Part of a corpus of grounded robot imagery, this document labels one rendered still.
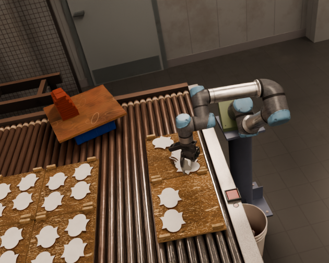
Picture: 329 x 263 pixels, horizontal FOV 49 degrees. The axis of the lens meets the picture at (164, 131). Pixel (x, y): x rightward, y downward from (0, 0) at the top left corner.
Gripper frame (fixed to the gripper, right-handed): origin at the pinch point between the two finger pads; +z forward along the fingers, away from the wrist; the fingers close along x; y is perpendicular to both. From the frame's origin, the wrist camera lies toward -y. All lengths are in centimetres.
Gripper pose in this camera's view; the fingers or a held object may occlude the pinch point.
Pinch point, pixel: (187, 165)
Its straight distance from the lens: 201.5
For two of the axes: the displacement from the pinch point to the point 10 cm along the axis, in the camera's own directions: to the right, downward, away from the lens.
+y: 8.6, 2.1, -4.7
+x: 4.8, -6.2, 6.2
